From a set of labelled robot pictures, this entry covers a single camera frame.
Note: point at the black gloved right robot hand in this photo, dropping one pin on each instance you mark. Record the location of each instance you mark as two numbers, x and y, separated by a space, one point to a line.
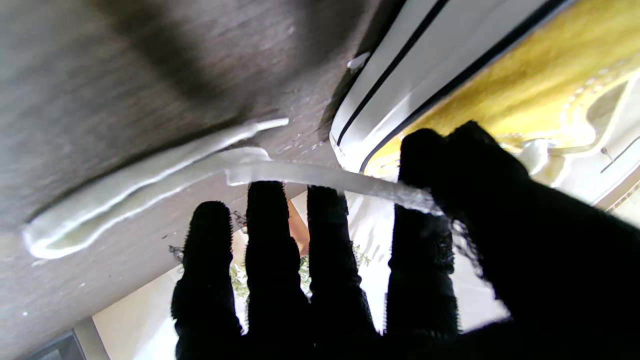
525 280

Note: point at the yellow canvas sneaker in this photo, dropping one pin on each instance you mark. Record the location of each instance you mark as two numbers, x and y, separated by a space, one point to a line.
450 50

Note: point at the white shoelace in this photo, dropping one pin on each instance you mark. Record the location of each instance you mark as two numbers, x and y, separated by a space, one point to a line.
125 190

